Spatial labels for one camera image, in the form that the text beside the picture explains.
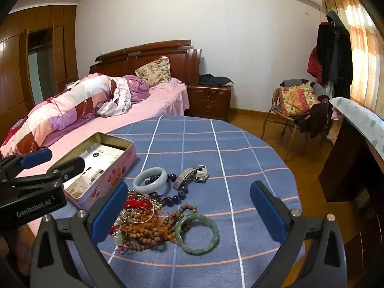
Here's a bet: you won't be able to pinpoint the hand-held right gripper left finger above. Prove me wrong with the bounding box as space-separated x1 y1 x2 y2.
28 181 129 288

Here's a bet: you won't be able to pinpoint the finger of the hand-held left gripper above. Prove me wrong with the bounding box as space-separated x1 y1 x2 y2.
0 148 53 181
6 157 86 191

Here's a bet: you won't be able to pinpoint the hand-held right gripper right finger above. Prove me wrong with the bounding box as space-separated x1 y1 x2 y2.
250 181 348 288

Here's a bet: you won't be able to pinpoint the pink tin box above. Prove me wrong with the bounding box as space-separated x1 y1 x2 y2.
49 132 138 210

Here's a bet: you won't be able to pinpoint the thin silver bangle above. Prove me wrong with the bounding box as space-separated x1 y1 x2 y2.
124 194 157 224

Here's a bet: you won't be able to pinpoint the wooden bead necklace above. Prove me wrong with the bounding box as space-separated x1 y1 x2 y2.
115 204 198 252

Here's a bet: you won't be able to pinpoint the pale jade bangle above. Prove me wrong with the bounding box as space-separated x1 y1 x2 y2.
133 167 168 194

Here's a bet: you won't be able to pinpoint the purple bead bracelet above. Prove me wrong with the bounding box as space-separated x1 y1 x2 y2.
144 172 188 206

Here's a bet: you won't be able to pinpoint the green jade bangle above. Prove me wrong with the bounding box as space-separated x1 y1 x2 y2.
175 213 219 255

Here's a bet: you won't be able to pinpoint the silver metal watch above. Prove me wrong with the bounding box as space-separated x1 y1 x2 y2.
172 165 210 191

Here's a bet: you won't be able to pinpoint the person's left hand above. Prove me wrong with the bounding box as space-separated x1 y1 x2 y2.
0 233 33 276

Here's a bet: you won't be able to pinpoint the printed paper booklet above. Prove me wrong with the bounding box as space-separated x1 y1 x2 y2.
64 144 125 198

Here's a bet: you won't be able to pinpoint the patchwork quilt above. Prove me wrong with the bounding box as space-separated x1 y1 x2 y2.
0 73 132 158

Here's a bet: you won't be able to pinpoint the round table blue plaid cloth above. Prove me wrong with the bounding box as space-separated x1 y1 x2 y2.
30 114 306 288

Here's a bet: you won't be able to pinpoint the dark wooden desk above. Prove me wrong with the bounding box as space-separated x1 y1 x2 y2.
318 117 384 207

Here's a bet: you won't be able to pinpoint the wooden wardrobe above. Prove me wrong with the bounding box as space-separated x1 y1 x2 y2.
0 4 79 138

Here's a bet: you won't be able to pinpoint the purple blanket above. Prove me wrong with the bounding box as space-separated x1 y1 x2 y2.
123 75 150 104

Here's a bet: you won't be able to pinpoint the dark garment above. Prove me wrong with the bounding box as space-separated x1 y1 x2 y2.
294 94 330 138

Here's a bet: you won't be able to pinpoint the bed with pink sheet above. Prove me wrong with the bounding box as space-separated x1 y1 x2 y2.
0 76 191 216

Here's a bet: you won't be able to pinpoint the rattan chair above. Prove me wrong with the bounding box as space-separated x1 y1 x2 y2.
263 79 330 156

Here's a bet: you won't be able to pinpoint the patchwork floral cushion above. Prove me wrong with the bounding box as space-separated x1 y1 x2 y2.
278 82 318 117

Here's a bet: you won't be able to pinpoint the wooden nightstand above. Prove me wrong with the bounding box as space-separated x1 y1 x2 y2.
187 83 232 122

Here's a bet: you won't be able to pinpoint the wooden headboard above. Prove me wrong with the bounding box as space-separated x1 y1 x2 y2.
89 39 203 86

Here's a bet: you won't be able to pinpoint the floral pillow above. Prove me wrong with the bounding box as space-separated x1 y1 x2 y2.
134 56 172 87

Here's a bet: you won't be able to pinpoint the white patterned desk cover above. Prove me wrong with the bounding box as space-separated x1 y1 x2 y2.
329 96 384 162

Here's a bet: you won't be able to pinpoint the grey garment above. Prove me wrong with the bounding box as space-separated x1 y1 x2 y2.
280 79 330 97

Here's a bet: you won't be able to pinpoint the dark folded clothes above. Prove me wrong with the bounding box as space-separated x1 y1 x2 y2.
199 73 234 86

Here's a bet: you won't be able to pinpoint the black hanging coat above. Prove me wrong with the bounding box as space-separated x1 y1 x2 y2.
316 10 353 99

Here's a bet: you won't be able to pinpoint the patterned window curtain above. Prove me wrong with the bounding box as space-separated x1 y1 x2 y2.
318 0 384 114

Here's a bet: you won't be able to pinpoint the red knotted string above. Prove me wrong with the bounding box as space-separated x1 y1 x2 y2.
127 195 150 211

